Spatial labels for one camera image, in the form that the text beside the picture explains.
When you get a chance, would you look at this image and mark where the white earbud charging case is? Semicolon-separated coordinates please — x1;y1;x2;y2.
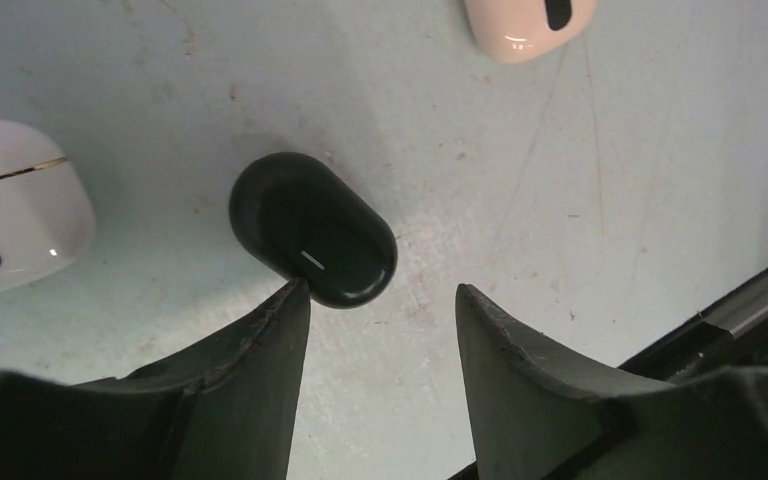
0;120;96;293

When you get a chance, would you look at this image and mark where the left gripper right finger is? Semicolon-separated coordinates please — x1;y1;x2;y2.
455;284;768;479

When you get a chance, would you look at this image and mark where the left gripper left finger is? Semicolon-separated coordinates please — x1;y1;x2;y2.
0;280;311;479

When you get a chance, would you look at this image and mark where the black earbud charging case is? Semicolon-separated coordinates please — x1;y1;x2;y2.
228;152;398;309

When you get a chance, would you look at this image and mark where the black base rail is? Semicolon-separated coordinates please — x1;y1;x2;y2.
619;268;768;382

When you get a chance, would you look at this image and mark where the beige earbud charging case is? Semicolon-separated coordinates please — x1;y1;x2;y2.
464;0;598;64

